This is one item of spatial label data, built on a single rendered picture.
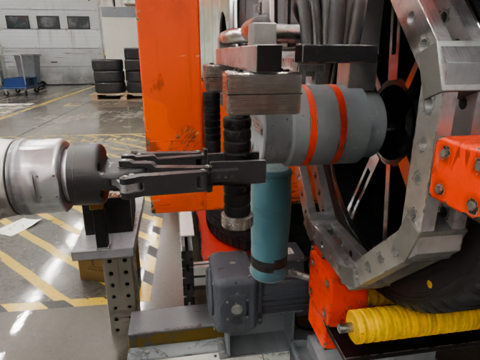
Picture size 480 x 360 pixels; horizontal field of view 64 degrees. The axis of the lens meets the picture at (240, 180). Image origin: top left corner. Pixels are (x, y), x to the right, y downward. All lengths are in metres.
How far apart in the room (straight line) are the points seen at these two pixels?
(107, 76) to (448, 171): 8.75
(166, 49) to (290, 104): 0.65
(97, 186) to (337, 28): 0.33
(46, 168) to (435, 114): 0.43
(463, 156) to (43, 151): 0.44
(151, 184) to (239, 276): 0.66
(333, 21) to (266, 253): 0.53
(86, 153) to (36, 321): 1.32
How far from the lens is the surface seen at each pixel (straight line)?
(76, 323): 1.67
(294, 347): 1.22
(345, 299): 0.79
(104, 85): 9.08
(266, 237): 0.84
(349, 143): 0.66
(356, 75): 0.69
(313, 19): 0.48
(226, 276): 1.06
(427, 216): 0.51
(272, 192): 0.79
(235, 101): 0.46
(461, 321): 0.83
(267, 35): 0.47
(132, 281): 1.43
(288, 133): 0.62
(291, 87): 0.47
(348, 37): 0.48
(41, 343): 1.63
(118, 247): 1.16
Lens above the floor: 0.97
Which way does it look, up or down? 18 degrees down
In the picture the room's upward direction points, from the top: straight up
